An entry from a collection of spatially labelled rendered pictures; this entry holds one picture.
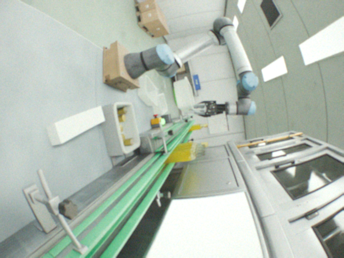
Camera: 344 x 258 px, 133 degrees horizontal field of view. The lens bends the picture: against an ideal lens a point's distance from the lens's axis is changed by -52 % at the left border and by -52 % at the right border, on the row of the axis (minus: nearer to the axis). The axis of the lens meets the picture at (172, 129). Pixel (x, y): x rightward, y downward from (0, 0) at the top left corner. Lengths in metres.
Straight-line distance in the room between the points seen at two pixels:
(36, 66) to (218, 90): 6.58
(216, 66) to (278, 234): 6.75
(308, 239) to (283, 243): 0.11
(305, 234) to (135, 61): 1.00
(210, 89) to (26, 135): 6.62
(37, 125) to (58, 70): 0.21
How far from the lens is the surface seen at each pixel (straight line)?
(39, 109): 0.51
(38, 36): 0.61
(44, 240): 0.38
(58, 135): 0.47
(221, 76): 6.87
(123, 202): 0.44
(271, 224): 0.54
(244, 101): 0.84
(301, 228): 0.59
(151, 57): 0.78
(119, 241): 0.43
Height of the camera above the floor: 1.19
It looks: 14 degrees down
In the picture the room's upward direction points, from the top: 81 degrees clockwise
